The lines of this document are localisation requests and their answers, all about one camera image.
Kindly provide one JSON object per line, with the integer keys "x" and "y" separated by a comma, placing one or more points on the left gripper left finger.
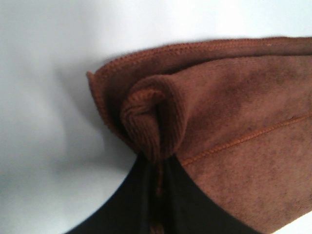
{"x": 130, "y": 209}

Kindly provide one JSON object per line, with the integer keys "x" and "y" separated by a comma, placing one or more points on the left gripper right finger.
{"x": 188, "y": 210}

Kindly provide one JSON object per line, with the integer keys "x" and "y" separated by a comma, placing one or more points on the brown towel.
{"x": 235, "y": 113}

